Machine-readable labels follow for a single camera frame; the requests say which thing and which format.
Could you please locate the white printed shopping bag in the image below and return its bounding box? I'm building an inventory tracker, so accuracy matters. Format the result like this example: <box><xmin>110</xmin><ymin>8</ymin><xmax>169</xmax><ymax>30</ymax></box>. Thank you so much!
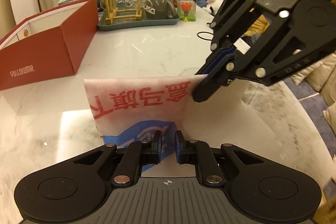
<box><xmin>84</xmin><ymin>75</ymin><xmax>282</xmax><ymax>177</ymax></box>

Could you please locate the yellow muscular cat plush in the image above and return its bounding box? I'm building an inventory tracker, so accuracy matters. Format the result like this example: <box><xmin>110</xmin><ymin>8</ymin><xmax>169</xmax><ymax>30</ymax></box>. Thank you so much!
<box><xmin>242</xmin><ymin>15</ymin><xmax>270</xmax><ymax>37</ymax></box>

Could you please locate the green toy with orange figure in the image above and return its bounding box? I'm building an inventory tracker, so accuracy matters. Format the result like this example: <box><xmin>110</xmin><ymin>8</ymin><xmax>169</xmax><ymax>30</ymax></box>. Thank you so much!
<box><xmin>177</xmin><ymin>1</ymin><xmax>197</xmax><ymax>22</ymax></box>

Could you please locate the beige cushion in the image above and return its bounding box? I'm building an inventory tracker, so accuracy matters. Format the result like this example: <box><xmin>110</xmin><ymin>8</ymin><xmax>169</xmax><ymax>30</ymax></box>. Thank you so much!
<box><xmin>290</xmin><ymin>52</ymin><xmax>336</xmax><ymax>106</ymax></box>

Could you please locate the grey glass pitcher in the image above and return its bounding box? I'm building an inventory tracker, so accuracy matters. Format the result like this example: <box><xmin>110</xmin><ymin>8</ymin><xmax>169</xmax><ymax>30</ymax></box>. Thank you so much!
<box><xmin>143</xmin><ymin>0</ymin><xmax>177</xmax><ymax>20</ymax></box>

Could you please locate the teal dish tray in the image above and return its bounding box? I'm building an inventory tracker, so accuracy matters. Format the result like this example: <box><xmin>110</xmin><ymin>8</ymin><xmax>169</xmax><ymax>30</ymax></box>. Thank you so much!
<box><xmin>97</xmin><ymin>9</ymin><xmax>180</xmax><ymax>31</ymax></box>

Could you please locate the wooden drying rack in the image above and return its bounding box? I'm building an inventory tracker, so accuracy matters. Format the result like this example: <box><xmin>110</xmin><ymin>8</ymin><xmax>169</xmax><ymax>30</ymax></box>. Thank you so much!
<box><xmin>104</xmin><ymin>0</ymin><xmax>142</xmax><ymax>25</ymax></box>

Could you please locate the red cardboard box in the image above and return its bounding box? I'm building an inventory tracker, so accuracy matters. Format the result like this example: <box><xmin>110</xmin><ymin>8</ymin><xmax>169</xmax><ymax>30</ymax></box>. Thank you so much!
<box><xmin>1</xmin><ymin>0</ymin><xmax>98</xmax><ymax>90</ymax></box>

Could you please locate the black rubber ring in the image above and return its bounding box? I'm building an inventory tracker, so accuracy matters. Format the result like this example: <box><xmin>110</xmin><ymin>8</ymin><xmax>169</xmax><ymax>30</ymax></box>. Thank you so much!
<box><xmin>196</xmin><ymin>31</ymin><xmax>215</xmax><ymax>42</ymax></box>

